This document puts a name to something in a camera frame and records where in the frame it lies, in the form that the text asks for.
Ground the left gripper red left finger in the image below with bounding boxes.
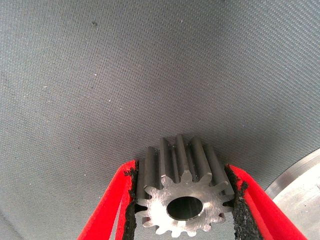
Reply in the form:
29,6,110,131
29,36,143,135
76,159,140,240

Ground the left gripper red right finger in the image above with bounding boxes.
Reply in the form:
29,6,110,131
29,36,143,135
224,163,308,240

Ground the small steel spur gear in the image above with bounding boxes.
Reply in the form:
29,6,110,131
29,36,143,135
135,134,236,238

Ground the round metal carrier plate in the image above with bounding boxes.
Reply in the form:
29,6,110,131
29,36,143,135
264,147,320,240

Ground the dark grey table cloth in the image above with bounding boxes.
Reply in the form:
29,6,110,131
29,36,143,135
0,0,320,240

